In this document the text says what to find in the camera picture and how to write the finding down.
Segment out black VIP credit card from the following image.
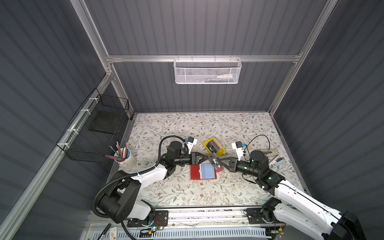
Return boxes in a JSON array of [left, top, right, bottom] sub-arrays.
[[209, 153, 222, 171]]

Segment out yellow plastic card tray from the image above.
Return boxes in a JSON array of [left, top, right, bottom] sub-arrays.
[[204, 138, 226, 156]]

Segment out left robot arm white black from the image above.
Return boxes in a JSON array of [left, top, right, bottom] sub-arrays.
[[92, 141, 209, 225]]

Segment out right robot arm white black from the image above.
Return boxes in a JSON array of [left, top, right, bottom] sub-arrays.
[[211, 150, 366, 240]]

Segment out stack of cards in tray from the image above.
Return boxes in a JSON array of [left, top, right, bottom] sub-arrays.
[[207, 139, 224, 155]]

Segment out beige stapler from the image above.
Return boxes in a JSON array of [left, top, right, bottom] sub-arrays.
[[262, 149, 279, 159]]

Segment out small white grey device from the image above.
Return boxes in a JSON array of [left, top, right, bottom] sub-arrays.
[[270, 156, 286, 169]]

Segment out floral table mat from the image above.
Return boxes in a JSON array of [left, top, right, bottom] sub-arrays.
[[119, 113, 303, 207]]

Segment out white pen cup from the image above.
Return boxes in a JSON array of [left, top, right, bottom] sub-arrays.
[[105, 142, 137, 170]]

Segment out white tube in basket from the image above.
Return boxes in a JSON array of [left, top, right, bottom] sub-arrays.
[[217, 74, 238, 81]]

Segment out black corrugated cable conduit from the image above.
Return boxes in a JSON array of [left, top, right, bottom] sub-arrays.
[[91, 135, 188, 240]]

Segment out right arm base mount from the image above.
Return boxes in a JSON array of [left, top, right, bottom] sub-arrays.
[[243, 208, 286, 227]]

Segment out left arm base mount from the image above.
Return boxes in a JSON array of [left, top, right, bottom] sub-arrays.
[[126, 210, 169, 228]]

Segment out white wire mesh basket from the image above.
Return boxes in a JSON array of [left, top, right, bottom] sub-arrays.
[[173, 58, 242, 85]]

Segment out black wire mesh basket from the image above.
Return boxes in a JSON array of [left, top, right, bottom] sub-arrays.
[[57, 90, 131, 164]]

